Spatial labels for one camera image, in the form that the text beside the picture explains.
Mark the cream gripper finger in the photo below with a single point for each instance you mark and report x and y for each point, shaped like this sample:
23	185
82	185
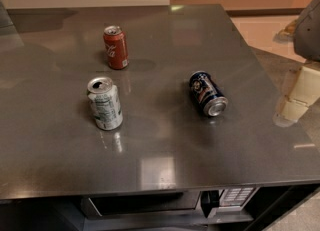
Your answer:
300	90

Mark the red coke can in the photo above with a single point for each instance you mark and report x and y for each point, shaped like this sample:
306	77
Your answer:
116	47

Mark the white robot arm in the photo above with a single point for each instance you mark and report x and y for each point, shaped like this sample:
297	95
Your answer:
306	33

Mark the blue pepsi can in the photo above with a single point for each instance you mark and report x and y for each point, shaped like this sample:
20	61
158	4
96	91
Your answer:
207	94

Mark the white green soda can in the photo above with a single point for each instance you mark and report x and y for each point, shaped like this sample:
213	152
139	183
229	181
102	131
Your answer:
105	103

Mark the microwave oven under counter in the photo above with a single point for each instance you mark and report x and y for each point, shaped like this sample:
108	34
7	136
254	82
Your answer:
174	208

